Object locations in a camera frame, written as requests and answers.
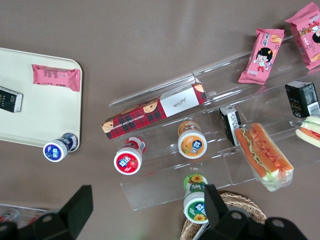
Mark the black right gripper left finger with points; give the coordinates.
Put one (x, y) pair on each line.
(72, 215)

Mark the orange lid gum bottle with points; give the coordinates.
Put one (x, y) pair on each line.
(192, 147)

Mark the white bread sandwich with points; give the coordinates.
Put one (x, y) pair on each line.
(310, 132)

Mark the light wicker basket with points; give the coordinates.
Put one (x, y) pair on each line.
(250, 205)

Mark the red lid gum bottle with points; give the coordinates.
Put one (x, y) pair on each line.
(127, 162)

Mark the green lid gum bottle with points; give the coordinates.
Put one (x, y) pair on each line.
(193, 200)

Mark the clear acrylic stepped stand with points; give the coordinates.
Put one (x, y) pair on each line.
(162, 192)
(250, 95)

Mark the wrapped orange layered sandwich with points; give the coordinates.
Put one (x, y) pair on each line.
(262, 150)

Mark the cream plastic tray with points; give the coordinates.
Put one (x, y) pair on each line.
(45, 112)

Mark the small black snack box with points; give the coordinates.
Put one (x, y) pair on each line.
(228, 122)
(8, 100)
(302, 100)

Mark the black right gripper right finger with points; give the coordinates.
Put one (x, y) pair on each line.
(217, 212)

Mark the clear acrylic bottle rack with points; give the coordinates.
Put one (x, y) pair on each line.
(22, 210)

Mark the pink cartoon snack pack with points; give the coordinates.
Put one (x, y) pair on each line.
(55, 77)
(261, 57)
(307, 37)

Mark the red plaid cookie box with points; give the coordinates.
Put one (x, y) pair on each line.
(140, 115)

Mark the blue lid gum bottle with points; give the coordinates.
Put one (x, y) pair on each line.
(55, 151)

